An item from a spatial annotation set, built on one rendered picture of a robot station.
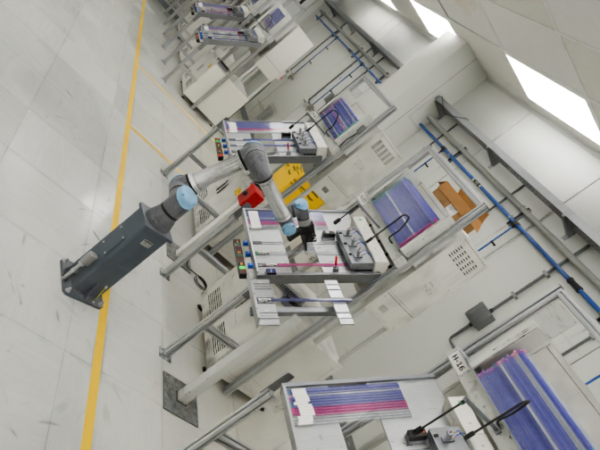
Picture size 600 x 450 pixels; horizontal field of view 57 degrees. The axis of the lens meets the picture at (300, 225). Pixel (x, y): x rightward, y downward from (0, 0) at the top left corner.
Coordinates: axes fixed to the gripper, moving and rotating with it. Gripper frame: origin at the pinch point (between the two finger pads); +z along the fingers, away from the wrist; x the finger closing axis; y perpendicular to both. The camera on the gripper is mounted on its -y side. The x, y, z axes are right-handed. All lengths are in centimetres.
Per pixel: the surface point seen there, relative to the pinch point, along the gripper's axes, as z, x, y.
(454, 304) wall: 133, 58, 120
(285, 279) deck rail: -1.7, -21.0, -15.7
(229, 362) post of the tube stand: 18, -52, -54
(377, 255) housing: 4.5, -12.9, 39.0
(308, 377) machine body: 81, -21, -14
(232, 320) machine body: 40, 2, -51
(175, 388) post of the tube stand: 35, -44, -87
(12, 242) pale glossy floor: -58, -13, -140
